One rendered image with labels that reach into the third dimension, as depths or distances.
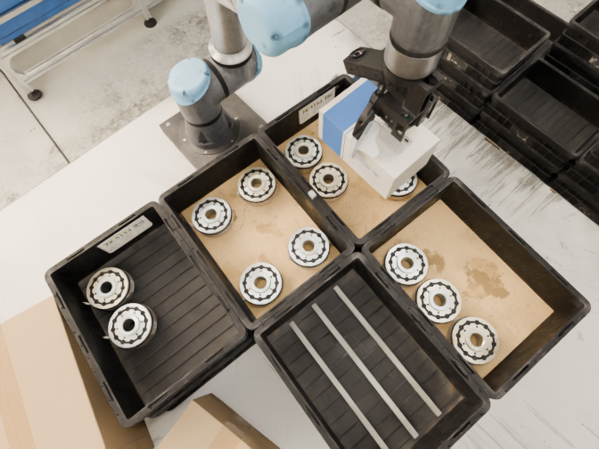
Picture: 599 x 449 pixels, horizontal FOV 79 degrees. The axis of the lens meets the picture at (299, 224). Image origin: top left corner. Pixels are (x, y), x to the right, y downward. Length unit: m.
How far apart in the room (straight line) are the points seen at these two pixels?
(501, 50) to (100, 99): 2.12
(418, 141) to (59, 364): 0.87
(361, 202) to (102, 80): 2.00
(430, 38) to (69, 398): 0.92
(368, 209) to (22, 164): 2.04
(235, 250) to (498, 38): 1.48
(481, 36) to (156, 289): 1.64
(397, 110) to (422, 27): 0.15
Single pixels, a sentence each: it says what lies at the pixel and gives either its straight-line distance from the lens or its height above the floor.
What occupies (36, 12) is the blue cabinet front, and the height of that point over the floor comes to 0.38.
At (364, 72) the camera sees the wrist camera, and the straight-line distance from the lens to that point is 0.64.
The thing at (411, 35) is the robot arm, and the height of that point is 1.38.
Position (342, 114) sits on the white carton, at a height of 1.14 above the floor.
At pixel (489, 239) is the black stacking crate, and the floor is 0.86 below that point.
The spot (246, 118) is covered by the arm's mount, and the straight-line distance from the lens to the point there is 1.23.
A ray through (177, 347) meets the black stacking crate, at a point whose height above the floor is 0.83.
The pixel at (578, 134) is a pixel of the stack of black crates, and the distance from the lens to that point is 1.95.
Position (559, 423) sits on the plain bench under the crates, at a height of 0.70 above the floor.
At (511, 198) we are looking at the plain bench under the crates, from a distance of 1.26.
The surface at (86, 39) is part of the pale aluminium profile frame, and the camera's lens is 2.69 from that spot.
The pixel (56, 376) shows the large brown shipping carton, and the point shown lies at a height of 0.90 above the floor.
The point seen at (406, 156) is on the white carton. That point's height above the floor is 1.14.
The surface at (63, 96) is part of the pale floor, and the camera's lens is 2.69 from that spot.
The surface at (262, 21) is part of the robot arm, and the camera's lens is 0.44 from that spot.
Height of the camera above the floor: 1.72
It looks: 70 degrees down
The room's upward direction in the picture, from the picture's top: 6 degrees counter-clockwise
